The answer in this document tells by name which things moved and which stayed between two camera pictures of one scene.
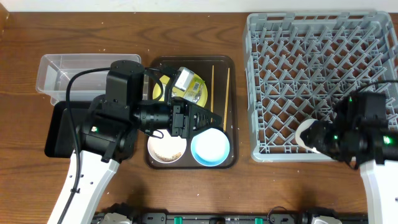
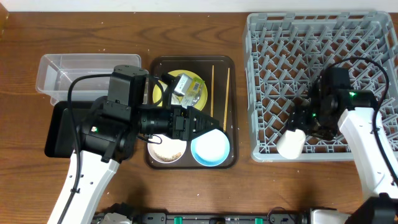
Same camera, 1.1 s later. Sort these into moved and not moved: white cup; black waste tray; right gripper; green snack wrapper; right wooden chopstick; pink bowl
Moved: white cup; right gripper
Not moved: black waste tray; pink bowl; green snack wrapper; right wooden chopstick
